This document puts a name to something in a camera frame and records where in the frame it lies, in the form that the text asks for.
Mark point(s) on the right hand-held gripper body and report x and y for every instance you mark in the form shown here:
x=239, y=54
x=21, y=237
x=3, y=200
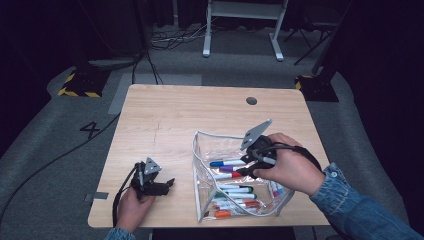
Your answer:
x=255, y=133

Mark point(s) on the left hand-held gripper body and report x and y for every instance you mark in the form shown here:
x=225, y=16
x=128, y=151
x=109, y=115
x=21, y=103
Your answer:
x=143, y=183

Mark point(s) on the group of coloured markers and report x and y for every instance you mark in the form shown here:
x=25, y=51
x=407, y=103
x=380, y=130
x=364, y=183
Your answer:
x=238, y=196

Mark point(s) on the clear plastic bag white trim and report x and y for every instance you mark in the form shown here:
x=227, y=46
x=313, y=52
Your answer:
x=200, y=186

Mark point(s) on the person's left hand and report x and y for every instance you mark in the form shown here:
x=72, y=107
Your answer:
x=130, y=213

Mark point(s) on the person's right hand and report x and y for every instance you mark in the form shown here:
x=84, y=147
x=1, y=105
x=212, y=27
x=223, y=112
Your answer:
x=293, y=170

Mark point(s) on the grey tape piece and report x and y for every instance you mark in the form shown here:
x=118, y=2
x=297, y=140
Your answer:
x=100, y=195

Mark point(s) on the yellow-black striped stand base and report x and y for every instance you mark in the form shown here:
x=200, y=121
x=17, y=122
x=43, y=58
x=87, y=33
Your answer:
x=83, y=83
x=316, y=90

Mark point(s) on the black folding stand legs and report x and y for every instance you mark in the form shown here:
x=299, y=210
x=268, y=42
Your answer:
x=313, y=48

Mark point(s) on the white metal desk frame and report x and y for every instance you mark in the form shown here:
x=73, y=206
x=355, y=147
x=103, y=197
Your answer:
x=207, y=33

